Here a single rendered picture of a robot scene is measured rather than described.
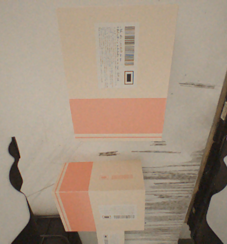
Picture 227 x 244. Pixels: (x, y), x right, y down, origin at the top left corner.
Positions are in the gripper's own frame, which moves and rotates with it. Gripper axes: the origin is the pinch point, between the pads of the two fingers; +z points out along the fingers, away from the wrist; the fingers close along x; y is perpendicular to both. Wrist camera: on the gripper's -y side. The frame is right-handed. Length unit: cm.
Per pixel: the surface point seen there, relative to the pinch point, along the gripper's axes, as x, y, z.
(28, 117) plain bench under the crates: -16.2, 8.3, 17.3
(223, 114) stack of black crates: 52, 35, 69
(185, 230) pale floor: 63, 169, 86
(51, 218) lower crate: -16.9, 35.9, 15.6
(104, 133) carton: -2.0, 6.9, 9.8
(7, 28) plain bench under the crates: -15.7, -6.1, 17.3
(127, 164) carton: 1.7, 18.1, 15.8
